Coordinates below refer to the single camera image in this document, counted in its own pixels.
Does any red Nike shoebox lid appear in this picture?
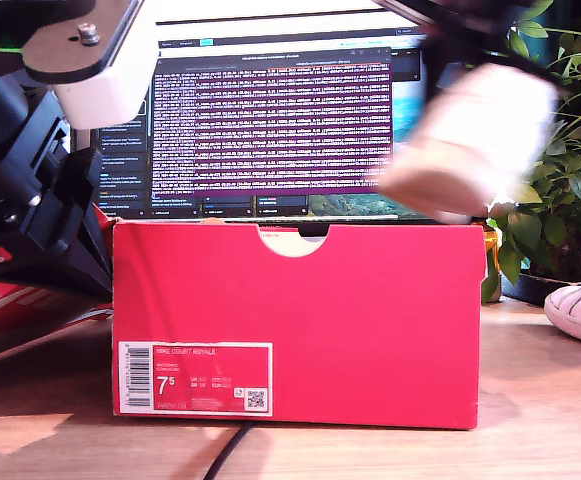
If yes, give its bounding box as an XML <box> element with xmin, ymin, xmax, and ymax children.
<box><xmin>0</xmin><ymin>204</ymin><xmax>116</xmax><ymax>371</ymax></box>

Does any red Nike shoebox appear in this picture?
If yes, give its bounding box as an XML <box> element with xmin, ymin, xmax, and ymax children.
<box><xmin>112</xmin><ymin>219</ymin><xmax>486</xmax><ymax>431</ymax></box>

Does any green leafy houseplant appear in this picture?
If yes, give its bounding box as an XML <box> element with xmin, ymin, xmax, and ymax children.
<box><xmin>479</xmin><ymin>0</ymin><xmax>581</xmax><ymax>306</ymax></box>

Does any wide black computer monitor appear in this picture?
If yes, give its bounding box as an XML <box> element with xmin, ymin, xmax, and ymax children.
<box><xmin>69</xmin><ymin>7</ymin><xmax>471</xmax><ymax>237</ymax></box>

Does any amber pump bottle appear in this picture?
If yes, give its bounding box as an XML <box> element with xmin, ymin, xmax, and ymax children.
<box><xmin>482</xmin><ymin>219</ymin><xmax>502</xmax><ymax>274</ymax></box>

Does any black plant tray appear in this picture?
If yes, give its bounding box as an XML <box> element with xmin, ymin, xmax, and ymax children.
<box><xmin>501</xmin><ymin>269</ymin><xmax>581</xmax><ymax>307</ymax></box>

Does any white camera box with bracket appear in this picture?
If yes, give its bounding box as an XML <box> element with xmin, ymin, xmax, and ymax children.
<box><xmin>19</xmin><ymin>0</ymin><xmax>160</xmax><ymax>130</ymax></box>

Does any black cable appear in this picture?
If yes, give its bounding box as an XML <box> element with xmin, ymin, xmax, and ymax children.
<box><xmin>204</xmin><ymin>422</ymin><xmax>256</xmax><ymax>480</ymax></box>

